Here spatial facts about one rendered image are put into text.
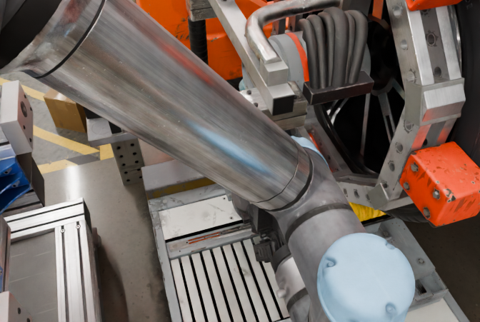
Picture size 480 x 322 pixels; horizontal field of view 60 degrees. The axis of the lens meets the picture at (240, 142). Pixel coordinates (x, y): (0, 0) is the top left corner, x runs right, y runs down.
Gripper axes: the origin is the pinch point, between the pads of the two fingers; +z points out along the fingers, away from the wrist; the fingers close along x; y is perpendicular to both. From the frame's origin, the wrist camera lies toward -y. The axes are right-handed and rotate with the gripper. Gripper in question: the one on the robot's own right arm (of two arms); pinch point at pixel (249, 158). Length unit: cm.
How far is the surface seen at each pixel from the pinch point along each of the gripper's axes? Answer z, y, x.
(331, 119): 24.0, -20.7, -29.3
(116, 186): 73, -83, 30
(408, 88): -6.1, 13.5, -20.2
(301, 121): -2.6, 8.2, -6.7
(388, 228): 12, -61, -50
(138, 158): 73, -70, 19
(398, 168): -9.4, 0.7, -20.5
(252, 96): 0.4, 11.9, -0.4
